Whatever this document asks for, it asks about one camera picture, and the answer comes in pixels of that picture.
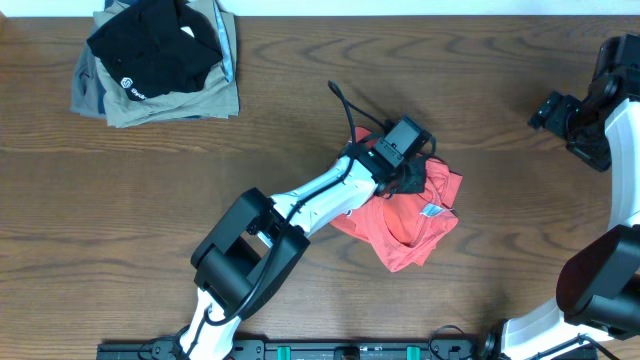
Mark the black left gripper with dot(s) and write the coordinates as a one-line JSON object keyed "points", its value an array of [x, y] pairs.
{"points": [[413, 177]]}

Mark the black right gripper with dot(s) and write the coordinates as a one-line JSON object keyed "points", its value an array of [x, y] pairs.
{"points": [[550, 110]]}

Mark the red soccer t-shirt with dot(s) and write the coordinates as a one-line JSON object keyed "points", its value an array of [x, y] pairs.
{"points": [[406, 228]]}

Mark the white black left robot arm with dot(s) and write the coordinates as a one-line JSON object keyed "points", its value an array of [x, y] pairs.
{"points": [[255, 245]]}

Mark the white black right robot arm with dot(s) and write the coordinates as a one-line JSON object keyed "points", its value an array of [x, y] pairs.
{"points": [[597, 293]]}

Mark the khaki folded garment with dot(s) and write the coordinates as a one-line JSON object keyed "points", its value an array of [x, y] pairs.
{"points": [[218, 98]]}

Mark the light blue folded garment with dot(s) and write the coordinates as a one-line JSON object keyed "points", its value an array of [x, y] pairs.
{"points": [[224, 44]]}

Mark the black folded garment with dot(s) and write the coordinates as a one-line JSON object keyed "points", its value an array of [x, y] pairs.
{"points": [[155, 47]]}

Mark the grey folded garment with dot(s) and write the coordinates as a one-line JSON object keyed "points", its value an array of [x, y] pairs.
{"points": [[87, 92]]}

